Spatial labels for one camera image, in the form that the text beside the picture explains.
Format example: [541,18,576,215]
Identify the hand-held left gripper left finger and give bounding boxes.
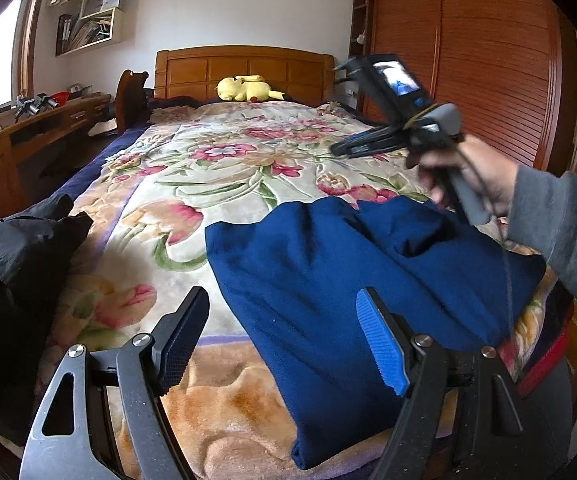
[18,286,210,480]

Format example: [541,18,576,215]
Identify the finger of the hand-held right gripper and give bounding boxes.
[331,127,422,157]
[333,56,377,83]

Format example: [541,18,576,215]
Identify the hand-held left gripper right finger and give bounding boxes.
[355,287,524,480]

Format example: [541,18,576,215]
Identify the blue blazer jacket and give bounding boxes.
[204,196,547,471]

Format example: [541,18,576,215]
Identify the person's right forearm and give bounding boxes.
[506,164,577,323]

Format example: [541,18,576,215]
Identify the person's right hand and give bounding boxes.
[407,135,519,218]

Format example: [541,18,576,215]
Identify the wooden louvered wardrobe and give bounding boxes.
[349,0,577,181]

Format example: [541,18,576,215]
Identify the yellow plush toy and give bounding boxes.
[216,75,285,103]

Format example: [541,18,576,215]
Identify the floral blanket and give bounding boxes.
[33,100,559,480]

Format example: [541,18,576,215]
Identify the wooden bed headboard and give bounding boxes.
[154,46,337,106]

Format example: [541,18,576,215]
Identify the person's grey and red clothing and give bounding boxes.
[516,280,577,480]

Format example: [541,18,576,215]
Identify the dark cloth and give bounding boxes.
[147,94,219,111]

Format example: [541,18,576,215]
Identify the black jacket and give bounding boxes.
[0,194,94,441]

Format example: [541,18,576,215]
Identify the navy bed sheet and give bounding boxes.
[61,127,146,198]

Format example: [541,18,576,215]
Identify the wooden chair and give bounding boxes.
[116,69,156,133]

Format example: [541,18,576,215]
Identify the silver paper bag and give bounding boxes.
[86,0,122,16]

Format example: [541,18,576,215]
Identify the stack of papers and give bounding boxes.
[71,15,114,48]

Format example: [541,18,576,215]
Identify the dark binders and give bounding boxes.
[57,14,74,55]

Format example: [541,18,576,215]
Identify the white wall shelf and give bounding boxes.
[54,0,134,57]

